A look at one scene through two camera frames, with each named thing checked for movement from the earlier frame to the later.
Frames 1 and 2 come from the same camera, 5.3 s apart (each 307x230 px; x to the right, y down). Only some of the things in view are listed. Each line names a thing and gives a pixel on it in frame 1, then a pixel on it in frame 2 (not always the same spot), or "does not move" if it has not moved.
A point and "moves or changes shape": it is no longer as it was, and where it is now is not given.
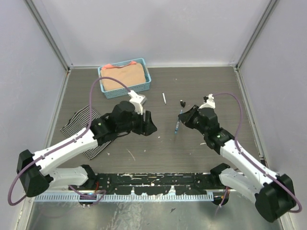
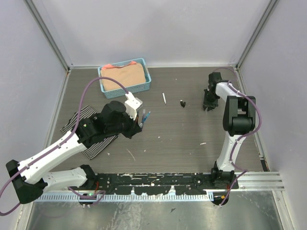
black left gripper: [148, 127] -> [135, 127]
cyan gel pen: [178, 122] moves or changes shape
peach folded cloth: [132, 74] does not move
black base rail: [188, 183] does not move
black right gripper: [186, 117] -> [211, 105]
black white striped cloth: [78, 121] does not move
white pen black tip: [164, 98] does not move
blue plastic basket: [121, 91] does not move
